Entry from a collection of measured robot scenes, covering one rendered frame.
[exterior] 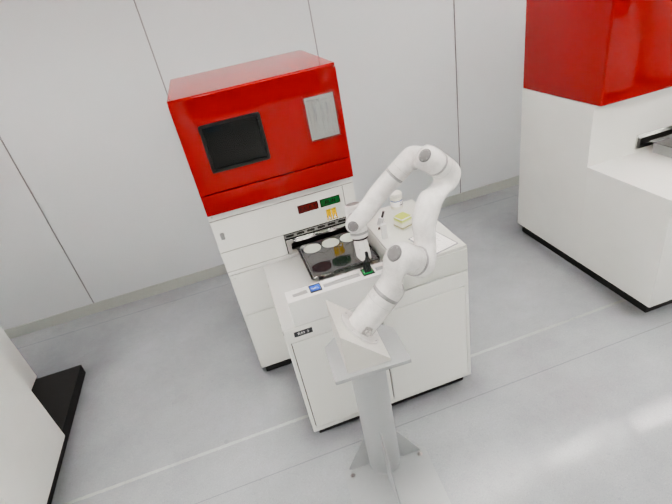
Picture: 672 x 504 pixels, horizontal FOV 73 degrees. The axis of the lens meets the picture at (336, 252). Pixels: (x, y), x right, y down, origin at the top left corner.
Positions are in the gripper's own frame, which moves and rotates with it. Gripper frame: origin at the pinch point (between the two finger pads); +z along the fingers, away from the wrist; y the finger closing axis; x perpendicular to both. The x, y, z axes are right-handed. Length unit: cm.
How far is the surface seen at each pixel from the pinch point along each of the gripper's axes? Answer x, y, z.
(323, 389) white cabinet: -35, -8, 61
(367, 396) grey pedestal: -19, 28, 47
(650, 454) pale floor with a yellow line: 101, 55, 112
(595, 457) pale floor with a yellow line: 78, 47, 111
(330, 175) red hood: 3, -46, -38
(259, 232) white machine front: -42, -56, -17
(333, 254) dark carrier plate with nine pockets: -8.1, -35.4, 1.3
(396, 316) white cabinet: 9.6, -1.7, 30.5
